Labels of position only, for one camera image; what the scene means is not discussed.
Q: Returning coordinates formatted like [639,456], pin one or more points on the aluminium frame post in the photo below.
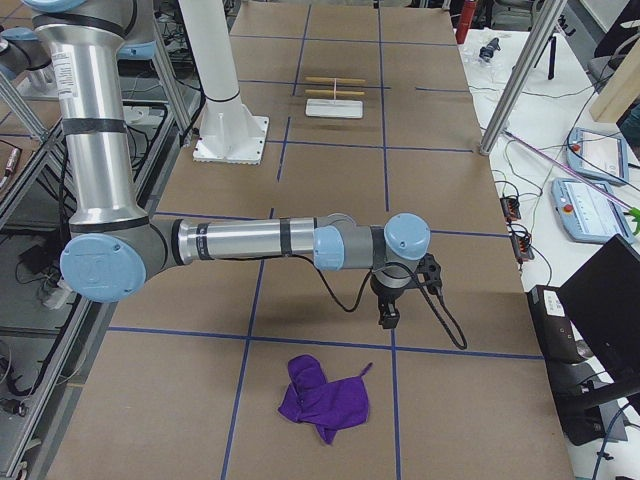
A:
[533,47]

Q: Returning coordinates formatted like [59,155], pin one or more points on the red cylinder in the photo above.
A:
[465,20]

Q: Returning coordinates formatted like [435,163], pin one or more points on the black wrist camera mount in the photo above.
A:
[430,270]

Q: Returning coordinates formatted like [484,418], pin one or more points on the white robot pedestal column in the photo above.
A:
[228,132]

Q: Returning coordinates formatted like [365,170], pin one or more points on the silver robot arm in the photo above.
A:
[115,247]

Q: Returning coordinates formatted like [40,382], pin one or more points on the purple microfibre towel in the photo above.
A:
[330,406]

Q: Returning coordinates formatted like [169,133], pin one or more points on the white towel rack base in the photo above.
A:
[341,109]

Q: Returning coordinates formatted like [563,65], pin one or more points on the front wooden rack rod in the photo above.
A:
[334,94]

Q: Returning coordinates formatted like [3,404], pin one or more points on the black monitor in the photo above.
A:
[601,299]

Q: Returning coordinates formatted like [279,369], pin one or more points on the teach pendant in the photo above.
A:
[598,156]
[588,216]

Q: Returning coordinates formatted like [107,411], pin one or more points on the folded dark blue umbrella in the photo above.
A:
[488,51]

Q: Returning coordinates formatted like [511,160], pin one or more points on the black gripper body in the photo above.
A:
[385,296]

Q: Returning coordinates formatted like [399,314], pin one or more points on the near teach pendant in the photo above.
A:
[588,216]

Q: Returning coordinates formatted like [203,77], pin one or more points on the far teach pendant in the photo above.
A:
[598,156]

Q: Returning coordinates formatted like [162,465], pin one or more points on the wooden beam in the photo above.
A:
[620,91]

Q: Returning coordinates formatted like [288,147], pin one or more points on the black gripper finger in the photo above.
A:
[393,321]
[384,320]

